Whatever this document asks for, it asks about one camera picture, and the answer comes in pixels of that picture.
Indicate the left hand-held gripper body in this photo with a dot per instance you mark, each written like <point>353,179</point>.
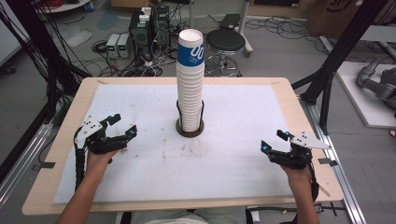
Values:
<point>102,143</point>

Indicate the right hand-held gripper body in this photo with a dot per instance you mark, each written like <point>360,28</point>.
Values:
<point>295,157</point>

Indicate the stack of white paper cups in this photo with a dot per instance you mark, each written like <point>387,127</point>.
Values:
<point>190,93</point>

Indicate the blue banded paper cup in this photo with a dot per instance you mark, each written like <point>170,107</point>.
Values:
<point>190,49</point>

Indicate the person's right hand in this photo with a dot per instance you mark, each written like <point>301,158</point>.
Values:
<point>299,177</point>

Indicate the person's left hand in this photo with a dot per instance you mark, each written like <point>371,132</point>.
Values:
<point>97,165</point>

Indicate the black tape piece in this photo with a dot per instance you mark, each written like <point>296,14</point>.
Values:
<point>327,161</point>
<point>47,165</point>

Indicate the white foam mat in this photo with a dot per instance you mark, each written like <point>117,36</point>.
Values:
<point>224,155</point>

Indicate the grey bench power supply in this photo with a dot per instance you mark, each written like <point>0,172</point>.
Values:
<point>124,46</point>
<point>112,46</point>

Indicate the white floor board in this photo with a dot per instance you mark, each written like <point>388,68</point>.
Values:
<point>367,115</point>

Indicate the black computer tower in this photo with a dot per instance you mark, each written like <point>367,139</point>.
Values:
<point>140,34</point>

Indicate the person's legs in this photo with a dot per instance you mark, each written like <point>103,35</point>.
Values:
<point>186,217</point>

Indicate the dark computer case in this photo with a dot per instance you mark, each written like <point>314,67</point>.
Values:
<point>162,25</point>

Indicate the white power strip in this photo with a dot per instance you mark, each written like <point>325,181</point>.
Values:
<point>145,14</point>

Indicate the black round stool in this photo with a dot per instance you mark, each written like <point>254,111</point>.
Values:
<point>225,41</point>

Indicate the cardboard box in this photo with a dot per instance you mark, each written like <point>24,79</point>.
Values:
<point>323,18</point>

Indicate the white round table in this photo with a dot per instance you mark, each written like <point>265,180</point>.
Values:
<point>65,5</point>

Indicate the aluminium rail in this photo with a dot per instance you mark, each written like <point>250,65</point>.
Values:
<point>21,168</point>
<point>345,186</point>

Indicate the black metal frame post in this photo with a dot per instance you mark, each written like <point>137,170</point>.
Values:
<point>345,46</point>
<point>34,37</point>

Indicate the white metal post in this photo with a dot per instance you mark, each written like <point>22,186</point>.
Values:
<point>244,28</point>

